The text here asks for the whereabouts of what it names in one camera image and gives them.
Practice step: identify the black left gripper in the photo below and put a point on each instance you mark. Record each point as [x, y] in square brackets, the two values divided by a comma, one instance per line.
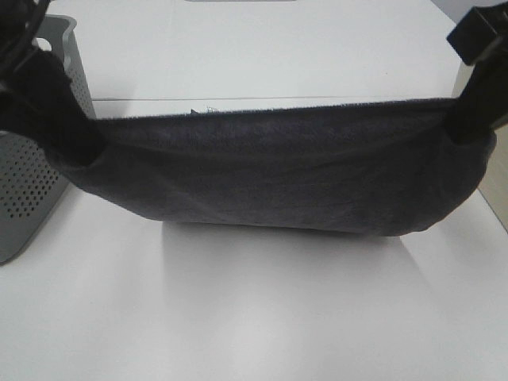
[20, 21]

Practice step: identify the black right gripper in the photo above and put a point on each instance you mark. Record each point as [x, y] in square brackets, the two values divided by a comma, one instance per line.
[481, 108]

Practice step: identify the dark grey towel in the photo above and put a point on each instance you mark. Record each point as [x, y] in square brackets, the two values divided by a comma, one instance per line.
[384, 169]

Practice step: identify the beige fabric storage box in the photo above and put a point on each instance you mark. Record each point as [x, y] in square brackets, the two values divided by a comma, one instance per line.
[494, 184]

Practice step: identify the grey perforated plastic basket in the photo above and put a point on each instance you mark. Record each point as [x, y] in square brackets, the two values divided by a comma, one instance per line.
[30, 187]

